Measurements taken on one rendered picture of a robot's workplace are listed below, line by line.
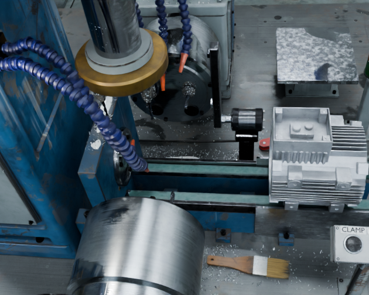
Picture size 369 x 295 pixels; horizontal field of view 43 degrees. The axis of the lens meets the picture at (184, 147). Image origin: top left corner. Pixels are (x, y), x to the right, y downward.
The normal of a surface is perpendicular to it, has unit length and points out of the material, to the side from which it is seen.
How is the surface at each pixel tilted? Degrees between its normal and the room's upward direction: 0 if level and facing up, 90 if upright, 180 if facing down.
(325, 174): 0
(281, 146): 90
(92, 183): 90
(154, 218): 21
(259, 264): 0
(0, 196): 90
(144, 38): 0
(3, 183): 90
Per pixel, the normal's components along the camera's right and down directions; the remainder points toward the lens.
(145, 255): 0.20, -0.61
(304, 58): -0.09, -0.65
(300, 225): -0.11, 0.76
